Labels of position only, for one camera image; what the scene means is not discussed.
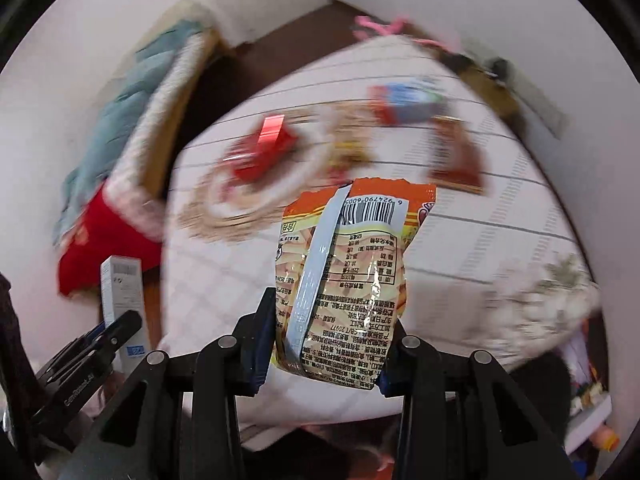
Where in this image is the bed with wooden frame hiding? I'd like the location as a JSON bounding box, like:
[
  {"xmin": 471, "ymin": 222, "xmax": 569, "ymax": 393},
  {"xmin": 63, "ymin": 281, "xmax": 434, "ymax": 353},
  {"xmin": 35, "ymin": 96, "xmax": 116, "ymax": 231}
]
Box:
[{"xmin": 52, "ymin": 0, "xmax": 227, "ymax": 252}]

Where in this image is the light blue quilt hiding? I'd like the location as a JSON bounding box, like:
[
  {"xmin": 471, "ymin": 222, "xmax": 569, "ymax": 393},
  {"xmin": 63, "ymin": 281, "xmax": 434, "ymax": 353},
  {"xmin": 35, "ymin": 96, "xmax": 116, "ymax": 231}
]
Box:
[{"xmin": 53, "ymin": 20, "xmax": 204, "ymax": 246}]

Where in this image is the white patterned tablecloth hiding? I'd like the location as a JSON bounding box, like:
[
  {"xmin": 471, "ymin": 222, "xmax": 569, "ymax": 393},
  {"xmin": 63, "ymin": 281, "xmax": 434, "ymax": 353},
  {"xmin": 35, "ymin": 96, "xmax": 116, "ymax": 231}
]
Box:
[{"xmin": 160, "ymin": 36, "xmax": 600, "ymax": 425}]

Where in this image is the orange chip bag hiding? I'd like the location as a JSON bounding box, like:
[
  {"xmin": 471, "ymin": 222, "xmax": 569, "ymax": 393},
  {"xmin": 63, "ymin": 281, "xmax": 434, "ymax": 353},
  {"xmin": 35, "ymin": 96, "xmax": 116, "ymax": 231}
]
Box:
[{"xmin": 274, "ymin": 178, "xmax": 437, "ymax": 390}]

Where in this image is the brown snack wrapper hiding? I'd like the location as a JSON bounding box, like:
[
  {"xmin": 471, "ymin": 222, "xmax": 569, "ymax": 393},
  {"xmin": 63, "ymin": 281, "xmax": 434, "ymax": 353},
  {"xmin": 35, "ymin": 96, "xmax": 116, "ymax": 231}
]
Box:
[{"xmin": 428, "ymin": 116, "xmax": 485, "ymax": 195}]

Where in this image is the white blue tube box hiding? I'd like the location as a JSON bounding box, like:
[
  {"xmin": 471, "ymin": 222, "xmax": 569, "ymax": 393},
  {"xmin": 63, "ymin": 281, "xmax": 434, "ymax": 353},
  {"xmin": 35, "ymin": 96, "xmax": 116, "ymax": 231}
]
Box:
[{"xmin": 101, "ymin": 256, "xmax": 151, "ymax": 376}]

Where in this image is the red soda can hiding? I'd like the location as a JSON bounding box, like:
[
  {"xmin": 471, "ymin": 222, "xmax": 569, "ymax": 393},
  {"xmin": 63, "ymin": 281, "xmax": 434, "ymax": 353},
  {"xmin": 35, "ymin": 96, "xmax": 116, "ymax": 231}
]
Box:
[{"xmin": 222, "ymin": 114, "xmax": 298, "ymax": 183}]

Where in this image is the red blue milk carton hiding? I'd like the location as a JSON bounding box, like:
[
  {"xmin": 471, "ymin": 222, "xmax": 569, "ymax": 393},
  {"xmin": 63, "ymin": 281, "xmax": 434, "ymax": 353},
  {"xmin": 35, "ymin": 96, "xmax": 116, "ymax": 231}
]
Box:
[{"xmin": 369, "ymin": 78, "xmax": 447, "ymax": 126}]

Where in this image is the red blanket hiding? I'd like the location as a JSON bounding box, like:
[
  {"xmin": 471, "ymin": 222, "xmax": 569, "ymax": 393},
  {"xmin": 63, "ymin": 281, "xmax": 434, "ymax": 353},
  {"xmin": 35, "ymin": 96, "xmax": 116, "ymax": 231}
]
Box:
[{"xmin": 58, "ymin": 185, "xmax": 162, "ymax": 297}]

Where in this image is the pink hanger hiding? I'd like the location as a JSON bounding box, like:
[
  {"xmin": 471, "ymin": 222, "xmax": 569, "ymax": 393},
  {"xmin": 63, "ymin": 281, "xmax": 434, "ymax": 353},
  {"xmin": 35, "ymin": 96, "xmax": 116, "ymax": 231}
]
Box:
[{"xmin": 354, "ymin": 14, "xmax": 464, "ymax": 53}]

